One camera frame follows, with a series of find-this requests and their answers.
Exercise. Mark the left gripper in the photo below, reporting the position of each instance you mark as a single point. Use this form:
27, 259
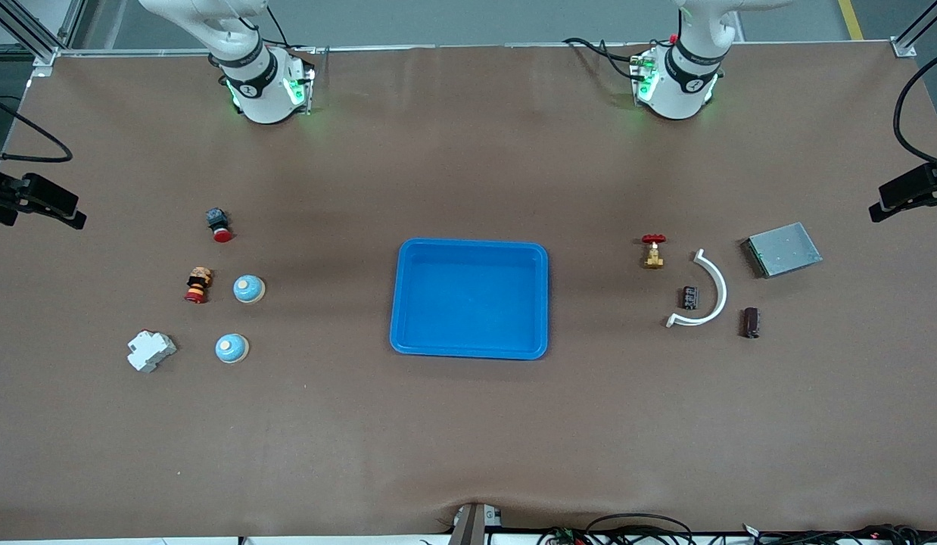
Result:
913, 184

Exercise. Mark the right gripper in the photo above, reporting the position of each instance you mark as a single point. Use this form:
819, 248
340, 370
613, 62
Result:
31, 191

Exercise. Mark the dark brown capacitor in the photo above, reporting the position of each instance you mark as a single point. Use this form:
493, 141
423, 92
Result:
752, 322

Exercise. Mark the blue call bell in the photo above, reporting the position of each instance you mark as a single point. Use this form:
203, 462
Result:
231, 348
249, 289

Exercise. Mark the black capacitor with white print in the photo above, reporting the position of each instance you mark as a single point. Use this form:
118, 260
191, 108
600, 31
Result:
689, 297

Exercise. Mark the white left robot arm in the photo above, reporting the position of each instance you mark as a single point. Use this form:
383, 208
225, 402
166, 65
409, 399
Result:
677, 91

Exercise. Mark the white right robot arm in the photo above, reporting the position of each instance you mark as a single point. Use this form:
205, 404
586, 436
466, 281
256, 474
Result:
260, 91

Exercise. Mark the grey metal box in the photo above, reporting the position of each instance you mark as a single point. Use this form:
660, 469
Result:
782, 250

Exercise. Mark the striped red yellow pushbutton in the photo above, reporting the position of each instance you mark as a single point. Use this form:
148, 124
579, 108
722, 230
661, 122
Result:
198, 286

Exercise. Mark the black pushbutton with red cap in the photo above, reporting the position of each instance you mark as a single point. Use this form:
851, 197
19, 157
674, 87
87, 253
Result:
217, 221

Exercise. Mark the white circuit breaker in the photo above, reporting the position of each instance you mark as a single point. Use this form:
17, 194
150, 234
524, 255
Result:
150, 352

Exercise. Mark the white curved plastic clip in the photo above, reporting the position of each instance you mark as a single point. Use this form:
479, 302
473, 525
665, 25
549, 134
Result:
721, 291

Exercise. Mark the blue plastic tray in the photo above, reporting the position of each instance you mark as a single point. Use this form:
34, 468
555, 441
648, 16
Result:
468, 303

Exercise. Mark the aluminium frame post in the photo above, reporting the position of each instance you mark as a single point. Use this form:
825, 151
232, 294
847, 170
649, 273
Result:
29, 38
911, 42

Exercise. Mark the metal table edge bracket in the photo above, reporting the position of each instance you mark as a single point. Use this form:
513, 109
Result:
472, 526

